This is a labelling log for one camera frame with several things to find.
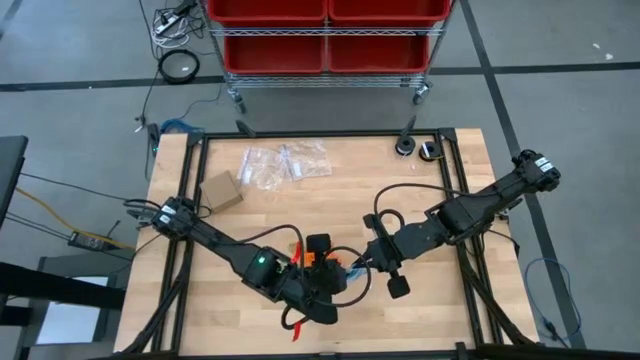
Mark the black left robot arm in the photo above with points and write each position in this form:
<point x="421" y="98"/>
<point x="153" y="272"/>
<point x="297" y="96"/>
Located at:
<point x="225" y="245"/>

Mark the black desk top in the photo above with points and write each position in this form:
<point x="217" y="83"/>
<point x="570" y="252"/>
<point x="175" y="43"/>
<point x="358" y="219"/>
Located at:
<point x="10" y="175"/>

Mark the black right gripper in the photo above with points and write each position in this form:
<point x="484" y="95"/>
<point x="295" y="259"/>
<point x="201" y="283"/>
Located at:
<point x="395" y="262"/>

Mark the grey metal clamp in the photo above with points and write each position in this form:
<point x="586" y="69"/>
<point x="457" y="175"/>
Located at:
<point x="134" y="214"/>

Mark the red plastic bin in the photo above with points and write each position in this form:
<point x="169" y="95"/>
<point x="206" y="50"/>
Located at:
<point x="390" y="10"/>
<point x="265" y="10"/>
<point x="377" y="52"/>
<point x="275" y="52"/>

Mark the white power strip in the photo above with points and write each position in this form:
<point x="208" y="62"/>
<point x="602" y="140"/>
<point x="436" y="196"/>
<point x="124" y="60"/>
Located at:
<point x="166" y="24"/>

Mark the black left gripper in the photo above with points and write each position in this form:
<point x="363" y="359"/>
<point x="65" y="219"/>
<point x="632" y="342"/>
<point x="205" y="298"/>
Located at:
<point x="300" y="287"/>

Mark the small cardboard box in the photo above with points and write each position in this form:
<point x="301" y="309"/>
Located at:
<point x="222" y="192"/>

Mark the cart caster wheel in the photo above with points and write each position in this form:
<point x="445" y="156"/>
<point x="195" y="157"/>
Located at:
<point x="421" y="92"/>
<point x="239" y="100"/>

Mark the black power adapter box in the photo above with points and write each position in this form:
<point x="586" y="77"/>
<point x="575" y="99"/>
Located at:
<point x="90" y="241"/>

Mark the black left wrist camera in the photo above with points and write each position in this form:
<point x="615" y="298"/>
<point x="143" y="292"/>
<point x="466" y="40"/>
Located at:
<point x="328" y="278"/>

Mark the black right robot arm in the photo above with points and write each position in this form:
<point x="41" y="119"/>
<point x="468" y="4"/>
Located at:
<point x="465" y="212"/>

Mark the grey metal stand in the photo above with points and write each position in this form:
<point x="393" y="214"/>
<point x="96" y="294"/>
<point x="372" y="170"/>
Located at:
<point x="70" y="261"/>

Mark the orange rubber bands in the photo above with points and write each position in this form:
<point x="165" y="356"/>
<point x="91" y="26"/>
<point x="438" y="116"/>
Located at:
<point x="311" y="258"/>

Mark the black device green light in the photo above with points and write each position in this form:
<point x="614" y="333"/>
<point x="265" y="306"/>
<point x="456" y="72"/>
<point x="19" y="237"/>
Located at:
<point x="153" y="140"/>

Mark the black beam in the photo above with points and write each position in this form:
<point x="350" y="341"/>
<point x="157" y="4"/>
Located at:
<point x="50" y="287"/>

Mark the black aluminium table frame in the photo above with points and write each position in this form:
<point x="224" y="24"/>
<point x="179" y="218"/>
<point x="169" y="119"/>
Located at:
<point x="325" y="134"/>

